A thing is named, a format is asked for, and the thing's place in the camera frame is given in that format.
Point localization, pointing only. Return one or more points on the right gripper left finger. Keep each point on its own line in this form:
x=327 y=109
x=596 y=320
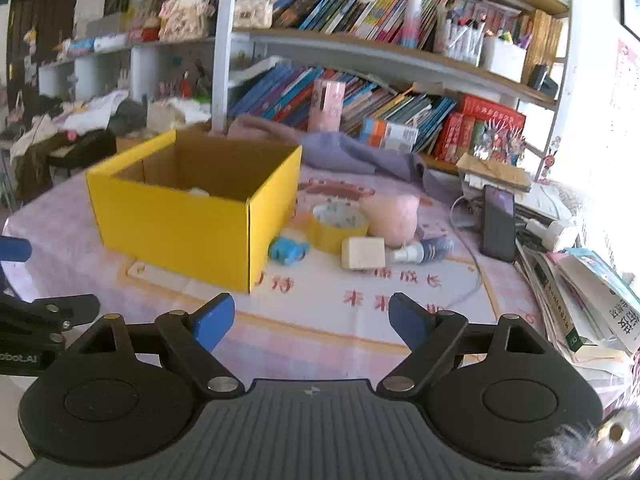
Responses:
x=188 y=342

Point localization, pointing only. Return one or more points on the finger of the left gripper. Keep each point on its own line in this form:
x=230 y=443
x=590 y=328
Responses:
x=59 y=314
x=14 y=249

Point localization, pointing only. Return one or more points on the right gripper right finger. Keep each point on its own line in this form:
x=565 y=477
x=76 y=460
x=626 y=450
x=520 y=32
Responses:
x=433 y=341

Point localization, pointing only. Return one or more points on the white sponge block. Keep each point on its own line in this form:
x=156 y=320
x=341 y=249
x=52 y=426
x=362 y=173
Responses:
x=363 y=253

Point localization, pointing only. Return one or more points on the pink fluffy plush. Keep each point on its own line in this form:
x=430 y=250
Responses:
x=392 y=217

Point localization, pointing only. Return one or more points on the blue small toy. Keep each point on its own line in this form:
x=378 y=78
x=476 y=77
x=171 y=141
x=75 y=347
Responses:
x=286 y=251

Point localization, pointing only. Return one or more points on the yellow tape roll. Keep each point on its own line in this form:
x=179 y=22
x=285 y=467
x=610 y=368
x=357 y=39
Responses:
x=332 y=223

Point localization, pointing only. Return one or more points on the pink cartoon table mat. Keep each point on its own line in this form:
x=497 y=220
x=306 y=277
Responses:
x=311 y=320

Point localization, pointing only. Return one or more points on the black smartphone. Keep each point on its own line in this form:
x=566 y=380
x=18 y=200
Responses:
x=498 y=224

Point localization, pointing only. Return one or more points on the yellow cardboard box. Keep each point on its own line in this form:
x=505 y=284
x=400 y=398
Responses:
x=202 y=206

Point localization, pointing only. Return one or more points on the brown paper envelope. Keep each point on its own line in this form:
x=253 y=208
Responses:
x=490 y=169

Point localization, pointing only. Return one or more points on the orange blue white box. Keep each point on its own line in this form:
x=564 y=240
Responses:
x=388 y=136

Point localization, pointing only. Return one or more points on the red book set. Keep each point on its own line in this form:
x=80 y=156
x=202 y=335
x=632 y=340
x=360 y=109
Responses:
x=483 y=129

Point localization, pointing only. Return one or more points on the purple cloth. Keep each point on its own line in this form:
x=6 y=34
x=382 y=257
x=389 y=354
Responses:
x=336 y=152

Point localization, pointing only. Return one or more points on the pink cylinder cup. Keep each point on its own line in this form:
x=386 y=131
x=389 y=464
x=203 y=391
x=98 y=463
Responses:
x=326 y=106

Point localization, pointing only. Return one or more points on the floral doll figure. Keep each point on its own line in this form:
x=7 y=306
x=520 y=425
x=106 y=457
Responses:
x=182 y=20

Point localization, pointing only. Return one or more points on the white quilted handbag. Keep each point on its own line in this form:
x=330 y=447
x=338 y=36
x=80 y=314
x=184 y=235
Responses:
x=253 y=14

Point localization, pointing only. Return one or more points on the white bookshelf frame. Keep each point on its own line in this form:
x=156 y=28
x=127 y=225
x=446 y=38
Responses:
x=385 y=61

